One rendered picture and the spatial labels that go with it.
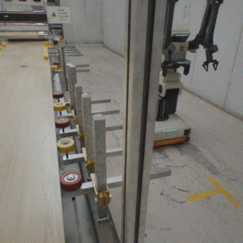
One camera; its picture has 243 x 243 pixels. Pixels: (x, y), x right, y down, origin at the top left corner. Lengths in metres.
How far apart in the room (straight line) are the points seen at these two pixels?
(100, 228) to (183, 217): 1.12
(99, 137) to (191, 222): 1.38
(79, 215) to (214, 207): 1.32
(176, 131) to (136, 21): 2.38
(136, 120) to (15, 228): 0.52
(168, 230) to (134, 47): 1.65
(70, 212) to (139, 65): 0.90
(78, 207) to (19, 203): 0.39
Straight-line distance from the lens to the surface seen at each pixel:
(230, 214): 2.10
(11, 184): 0.87
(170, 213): 1.94
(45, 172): 0.88
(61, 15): 5.37
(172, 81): 2.42
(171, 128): 2.57
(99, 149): 0.71
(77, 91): 1.14
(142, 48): 0.28
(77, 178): 0.82
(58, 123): 1.22
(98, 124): 0.66
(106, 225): 0.93
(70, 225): 1.05
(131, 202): 0.41
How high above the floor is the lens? 1.44
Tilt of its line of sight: 26 degrees down
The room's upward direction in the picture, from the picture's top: 1 degrees clockwise
